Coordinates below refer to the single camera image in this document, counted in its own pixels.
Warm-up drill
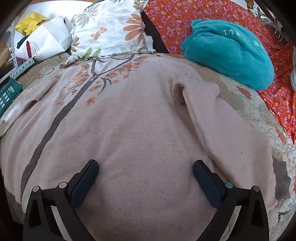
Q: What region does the white floral pillow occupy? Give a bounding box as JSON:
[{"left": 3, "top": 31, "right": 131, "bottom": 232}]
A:
[{"left": 67, "top": 0, "right": 154, "bottom": 67}]

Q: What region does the teal plush cushion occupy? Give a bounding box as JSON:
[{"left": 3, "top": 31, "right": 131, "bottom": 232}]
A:
[{"left": 181, "top": 19, "right": 275, "bottom": 90}]

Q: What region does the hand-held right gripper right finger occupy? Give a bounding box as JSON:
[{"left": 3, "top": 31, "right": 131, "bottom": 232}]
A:
[{"left": 193, "top": 160, "right": 270, "bottom": 241}]

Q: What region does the green box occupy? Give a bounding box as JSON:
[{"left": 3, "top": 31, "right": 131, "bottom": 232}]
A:
[{"left": 0, "top": 77, "right": 23, "bottom": 118}]

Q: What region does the pink embroidered sweater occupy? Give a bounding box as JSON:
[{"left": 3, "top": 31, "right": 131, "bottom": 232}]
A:
[{"left": 0, "top": 53, "right": 291, "bottom": 241}]

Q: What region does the card strip with coloured dots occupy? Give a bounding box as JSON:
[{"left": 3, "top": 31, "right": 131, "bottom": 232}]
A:
[{"left": 10, "top": 58, "right": 35, "bottom": 78}]

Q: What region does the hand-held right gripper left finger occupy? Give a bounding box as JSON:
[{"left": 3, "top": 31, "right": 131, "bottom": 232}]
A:
[{"left": 23, "top": 159, "right": 99, "bottom": 241}]

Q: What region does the white paper bag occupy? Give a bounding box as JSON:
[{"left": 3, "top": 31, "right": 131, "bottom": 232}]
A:
[{"left": 13, "top": 16, "right": 73, "bottom": 63}]

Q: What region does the orange floral bedsheet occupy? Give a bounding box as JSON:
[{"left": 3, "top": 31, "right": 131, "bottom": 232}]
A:
[{"left": 143, "top": 0, "right": 296, "bottom": 144}]

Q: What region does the white perforated metal rack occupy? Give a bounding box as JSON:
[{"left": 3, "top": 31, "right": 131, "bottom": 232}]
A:
[{"left": 6, "top": 21, "right": 19, "bottom": 70}]

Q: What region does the yellow plastic bag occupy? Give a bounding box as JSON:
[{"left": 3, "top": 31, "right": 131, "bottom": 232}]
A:
[{"left": 15, "top": 11, "right": 49, "bottom": 36}]

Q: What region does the patchwork quilted blanket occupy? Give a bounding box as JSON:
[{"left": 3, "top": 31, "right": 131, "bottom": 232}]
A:
[{"left": 0, "top": 52, "right": 296, "bottom": 241}]

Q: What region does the dark cloth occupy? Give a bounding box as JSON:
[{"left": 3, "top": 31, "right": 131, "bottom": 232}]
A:
[{"left": 141, "top": 10, "right": 169, "bottom": 54}]

